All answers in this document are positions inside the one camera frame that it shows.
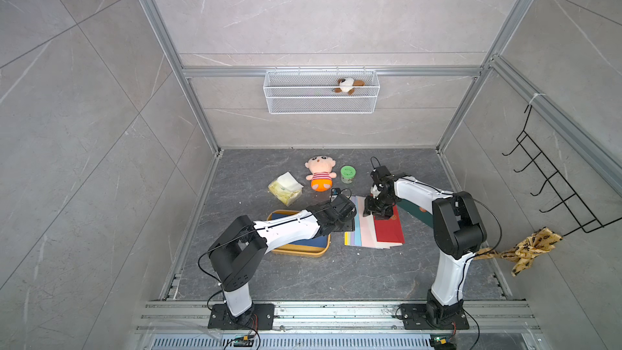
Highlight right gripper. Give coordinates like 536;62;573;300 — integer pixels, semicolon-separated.
362;193;395;218

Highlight red envelope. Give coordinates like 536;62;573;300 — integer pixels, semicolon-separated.
374;206;405;246

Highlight dark green envelope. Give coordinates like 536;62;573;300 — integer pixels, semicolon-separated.
397;199;433;228

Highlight yellow plastic storage tray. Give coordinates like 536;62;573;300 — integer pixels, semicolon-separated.
272;236;331;258

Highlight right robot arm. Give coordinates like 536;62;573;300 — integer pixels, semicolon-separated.
364;165;487;330

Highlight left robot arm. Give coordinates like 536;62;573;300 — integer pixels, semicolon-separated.
206;193;357;319

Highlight pink envelope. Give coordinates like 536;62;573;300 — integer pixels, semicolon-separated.
360;197;402;249

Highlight pink plush doll orange pants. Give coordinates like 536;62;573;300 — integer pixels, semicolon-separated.
305;156;337;192

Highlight small brown white plush dog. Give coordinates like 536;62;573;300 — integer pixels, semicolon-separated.
333;78;365;96

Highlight yellow patterned cloth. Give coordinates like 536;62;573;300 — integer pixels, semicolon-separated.
475;227;564;277

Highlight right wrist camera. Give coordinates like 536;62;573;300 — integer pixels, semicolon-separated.
370;165;395;191

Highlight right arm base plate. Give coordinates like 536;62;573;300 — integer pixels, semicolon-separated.
397;301;470;331

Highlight white wire mesh basket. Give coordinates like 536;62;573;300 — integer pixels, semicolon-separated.
263;69;381;114

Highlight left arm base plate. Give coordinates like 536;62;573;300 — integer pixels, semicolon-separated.
207;303;275;331

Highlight black wall hook rack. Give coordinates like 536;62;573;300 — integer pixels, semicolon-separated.
502;105;621;237

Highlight aluminium mounting rail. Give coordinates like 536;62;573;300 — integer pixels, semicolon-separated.
133;301;550;349

